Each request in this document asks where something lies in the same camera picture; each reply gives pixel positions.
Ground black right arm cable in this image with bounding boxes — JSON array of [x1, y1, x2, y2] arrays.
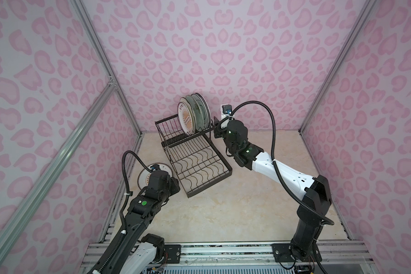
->
[[225, 100, 335, 274]]

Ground cream floral rim plate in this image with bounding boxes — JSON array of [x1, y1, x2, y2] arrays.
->
[[180, 97, 197, 135]]

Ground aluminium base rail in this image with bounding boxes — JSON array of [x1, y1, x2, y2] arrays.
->
[[101, 240, 378, 274]]

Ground orange sunburst plate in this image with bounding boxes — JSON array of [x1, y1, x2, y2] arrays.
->
[[137, 163, 173, 190], [177, 97, 195, 135]]

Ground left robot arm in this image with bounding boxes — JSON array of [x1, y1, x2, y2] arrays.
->
[[89, 170, 180, 274]]

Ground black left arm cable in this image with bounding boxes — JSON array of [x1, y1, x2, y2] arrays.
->
[[88, 150, 155, 274]]

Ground white plate quatrefoil emblem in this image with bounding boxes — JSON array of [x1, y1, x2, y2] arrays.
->
[[192, 93, 210, 131]]

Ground light blue flower plate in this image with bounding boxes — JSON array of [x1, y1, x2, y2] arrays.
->
[[186, 95, 204, 132]]

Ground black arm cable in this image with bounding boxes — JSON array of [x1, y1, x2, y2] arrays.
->
[[225, 100, 335, 274], [88, 150, 155, 274]]

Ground black wire dish rack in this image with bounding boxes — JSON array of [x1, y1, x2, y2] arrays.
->
[[155, 115, 232, 198]]

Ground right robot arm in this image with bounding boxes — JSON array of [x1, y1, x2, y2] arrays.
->
[[213, 117, 334, 261]]

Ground dark green rim plate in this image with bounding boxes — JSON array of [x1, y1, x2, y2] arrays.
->
[[195, 92, 212, 129]]

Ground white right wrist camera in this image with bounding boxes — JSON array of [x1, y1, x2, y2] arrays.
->
[[221, 104, 233, 120]]

